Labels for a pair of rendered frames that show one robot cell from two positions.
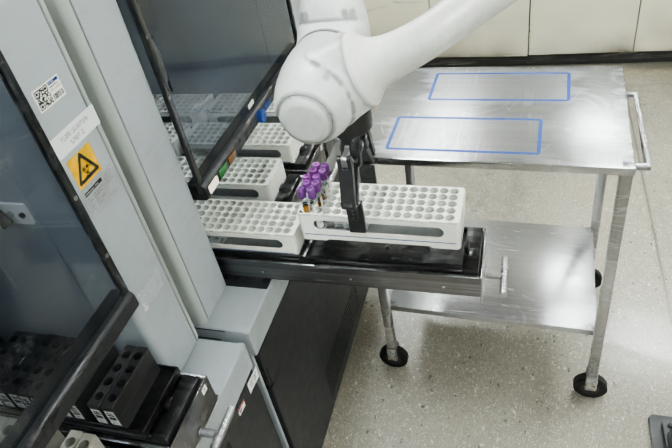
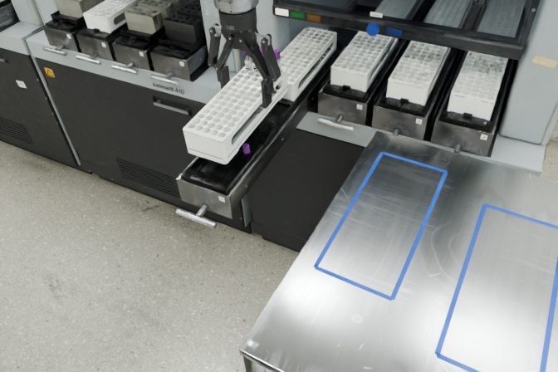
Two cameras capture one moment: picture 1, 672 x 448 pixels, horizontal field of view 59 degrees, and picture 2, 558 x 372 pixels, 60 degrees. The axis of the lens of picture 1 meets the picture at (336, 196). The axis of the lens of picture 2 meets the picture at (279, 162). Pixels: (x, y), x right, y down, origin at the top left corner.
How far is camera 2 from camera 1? 143 cm
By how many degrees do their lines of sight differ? 71
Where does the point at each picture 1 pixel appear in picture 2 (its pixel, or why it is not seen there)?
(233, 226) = (287, 53)
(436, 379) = not seen: hidden behind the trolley
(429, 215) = (204, 118)
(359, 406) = not seen: hidden behind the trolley
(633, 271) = not seen: outside the picture
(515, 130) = (375, 263)
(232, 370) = (208, 86)
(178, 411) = (167, 51)
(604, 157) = (276, 327)
